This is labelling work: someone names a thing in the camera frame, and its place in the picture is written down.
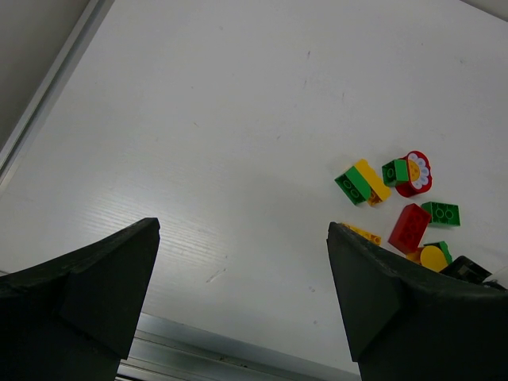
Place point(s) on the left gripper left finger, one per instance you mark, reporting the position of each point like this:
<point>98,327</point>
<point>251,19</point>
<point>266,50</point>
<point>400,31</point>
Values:
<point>74,317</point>

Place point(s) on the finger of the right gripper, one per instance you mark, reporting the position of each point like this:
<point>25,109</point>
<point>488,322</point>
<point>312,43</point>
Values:
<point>464,269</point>

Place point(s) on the yellow sloped lego brick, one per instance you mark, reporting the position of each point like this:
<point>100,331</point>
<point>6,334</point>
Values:
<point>379,191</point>

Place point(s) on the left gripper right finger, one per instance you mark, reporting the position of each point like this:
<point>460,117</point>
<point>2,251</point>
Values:
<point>406,322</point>

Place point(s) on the green lego on yellow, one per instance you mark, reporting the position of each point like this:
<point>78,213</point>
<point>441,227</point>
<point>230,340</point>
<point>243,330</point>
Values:
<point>354,185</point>

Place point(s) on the small green lego brick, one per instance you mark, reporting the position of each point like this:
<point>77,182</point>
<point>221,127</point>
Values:
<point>395,173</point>

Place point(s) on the green 2x2 lego brick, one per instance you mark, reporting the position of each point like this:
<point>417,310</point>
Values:
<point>442,214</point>

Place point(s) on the red flower lego piece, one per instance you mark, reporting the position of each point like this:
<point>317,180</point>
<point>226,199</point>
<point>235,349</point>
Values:
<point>420,176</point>

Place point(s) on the red lego brick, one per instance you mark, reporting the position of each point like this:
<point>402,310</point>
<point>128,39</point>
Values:
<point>409,228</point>

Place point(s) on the yellow oval lego piece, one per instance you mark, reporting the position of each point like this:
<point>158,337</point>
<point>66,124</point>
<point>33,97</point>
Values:
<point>430,257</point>

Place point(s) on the green lego under oval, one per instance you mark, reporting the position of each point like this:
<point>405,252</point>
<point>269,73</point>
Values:
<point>443,246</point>

